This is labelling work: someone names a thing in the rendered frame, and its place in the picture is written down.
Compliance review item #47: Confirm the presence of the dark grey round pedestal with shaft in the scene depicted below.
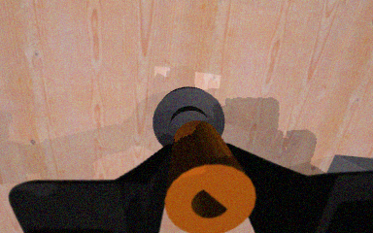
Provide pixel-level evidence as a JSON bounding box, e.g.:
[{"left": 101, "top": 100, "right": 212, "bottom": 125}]
[{"left": 153, "top": 86, "right": 225, "bottom": 147}]

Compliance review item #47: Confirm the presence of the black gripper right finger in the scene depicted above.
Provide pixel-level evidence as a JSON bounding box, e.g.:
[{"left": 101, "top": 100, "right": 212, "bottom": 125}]
[{"left": 226, "top": 144, "right": 373, "bottom": 233}]

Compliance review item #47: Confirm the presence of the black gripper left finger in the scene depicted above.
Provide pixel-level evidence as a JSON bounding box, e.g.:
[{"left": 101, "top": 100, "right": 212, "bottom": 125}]
[{"left": 9, "top": 144, "right": 172, "bottom": 233}]

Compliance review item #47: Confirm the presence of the orange cylindrical knob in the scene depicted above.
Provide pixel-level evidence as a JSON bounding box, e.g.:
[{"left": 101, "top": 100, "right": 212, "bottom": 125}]
[{"left": 164, "top": 120, "right": 256, "bottom": 233}]

